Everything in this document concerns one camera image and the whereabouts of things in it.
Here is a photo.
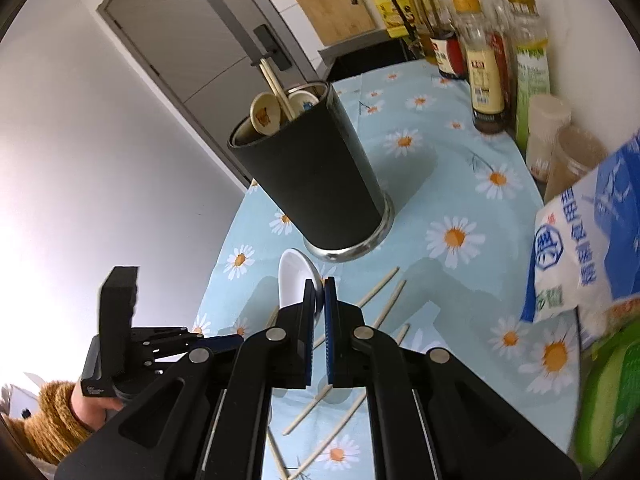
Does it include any blue daisy tablecloth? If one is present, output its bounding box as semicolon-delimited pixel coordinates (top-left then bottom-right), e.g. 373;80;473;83
192;57;597;480

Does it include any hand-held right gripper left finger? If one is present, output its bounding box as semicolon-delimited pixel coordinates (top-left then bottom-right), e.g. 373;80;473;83
55;278;316;480

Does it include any dark sauce bottle red label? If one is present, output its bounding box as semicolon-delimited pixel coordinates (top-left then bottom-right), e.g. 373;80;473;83
431;0;470;81

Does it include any grey door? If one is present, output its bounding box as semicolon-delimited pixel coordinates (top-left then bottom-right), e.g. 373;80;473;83
97;0;322;187

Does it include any wooden cutting board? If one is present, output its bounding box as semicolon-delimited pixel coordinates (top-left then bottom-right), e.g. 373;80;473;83
287;0;377;47

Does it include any long wooden chopstick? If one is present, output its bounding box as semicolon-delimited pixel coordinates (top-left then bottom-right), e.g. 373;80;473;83
263;58;297;120
259;57;291;122

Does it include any yellow oil bottle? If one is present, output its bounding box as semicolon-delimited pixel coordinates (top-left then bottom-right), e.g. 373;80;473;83
369;0;417;39

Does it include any person's left hand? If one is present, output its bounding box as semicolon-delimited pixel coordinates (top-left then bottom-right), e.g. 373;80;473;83
71;386;127;429

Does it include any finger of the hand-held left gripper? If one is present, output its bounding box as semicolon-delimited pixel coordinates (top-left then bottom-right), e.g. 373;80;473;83
144;349;194;376
130;326;246;353

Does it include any white ceramic spoon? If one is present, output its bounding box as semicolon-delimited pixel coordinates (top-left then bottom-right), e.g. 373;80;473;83
277;248;326;322

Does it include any cream spoon bear print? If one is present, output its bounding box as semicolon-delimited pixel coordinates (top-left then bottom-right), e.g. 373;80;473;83
249;90;286;136

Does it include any green sugar bag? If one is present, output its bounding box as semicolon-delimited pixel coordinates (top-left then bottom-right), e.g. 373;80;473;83
571;329;640;472

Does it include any white red packet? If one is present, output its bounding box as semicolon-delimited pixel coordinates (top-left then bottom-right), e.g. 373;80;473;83
575;294;640;350

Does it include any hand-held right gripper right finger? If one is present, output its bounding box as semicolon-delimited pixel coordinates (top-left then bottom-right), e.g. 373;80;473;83
323;276;584;480

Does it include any black door lock handle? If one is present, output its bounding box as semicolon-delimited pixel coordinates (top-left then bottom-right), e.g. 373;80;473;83
252;23;294;71

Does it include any clear plastic jar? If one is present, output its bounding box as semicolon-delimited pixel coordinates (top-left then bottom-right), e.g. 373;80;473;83
542;124;609;204

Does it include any clear bottle green label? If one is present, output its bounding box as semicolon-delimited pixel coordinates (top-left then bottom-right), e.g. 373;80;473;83
504;0;551;152

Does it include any dark kitchen sink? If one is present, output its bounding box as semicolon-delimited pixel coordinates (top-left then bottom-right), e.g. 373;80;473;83
318;30;427;82

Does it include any blue white salt bag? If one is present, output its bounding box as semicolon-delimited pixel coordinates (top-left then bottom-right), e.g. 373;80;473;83
519;129;640;324

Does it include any black cylindrical utensil holder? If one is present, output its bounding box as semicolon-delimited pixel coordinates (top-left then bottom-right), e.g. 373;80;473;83
227;80;396;264

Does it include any bunch of wooden chopsticks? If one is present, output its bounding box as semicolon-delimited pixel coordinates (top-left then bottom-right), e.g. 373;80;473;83
263;265;411;480

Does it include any amber oil glass bottle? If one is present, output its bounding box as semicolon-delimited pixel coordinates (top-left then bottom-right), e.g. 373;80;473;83
408;0;441;64

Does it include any dark sauce bottle yellow label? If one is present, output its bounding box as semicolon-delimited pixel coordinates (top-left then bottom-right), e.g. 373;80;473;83
452;0;506;134

